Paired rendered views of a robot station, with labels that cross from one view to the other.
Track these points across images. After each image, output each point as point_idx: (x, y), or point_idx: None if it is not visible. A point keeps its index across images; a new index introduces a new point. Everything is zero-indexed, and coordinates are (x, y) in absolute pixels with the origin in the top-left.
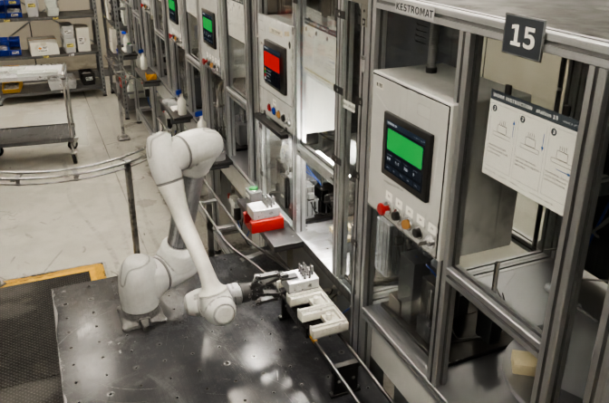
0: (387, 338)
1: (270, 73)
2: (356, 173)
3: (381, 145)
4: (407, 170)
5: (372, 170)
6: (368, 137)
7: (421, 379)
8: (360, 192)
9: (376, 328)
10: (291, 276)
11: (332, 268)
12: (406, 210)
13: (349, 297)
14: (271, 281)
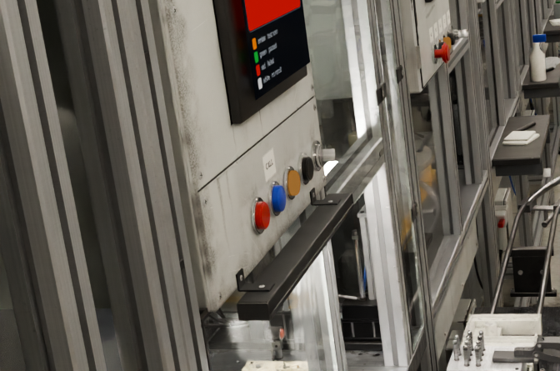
0: (446, 278)
1: (275, 41)
2: (400, 69)
3: None
4: None
5: (418, 22)
6: None
7: (458, 250)
8: (405, 99)
9: (439, 299)
10: (508, 352)
11: (407, 354)
12: (439, 27)
13: (425, 338)
14: (558, 351)
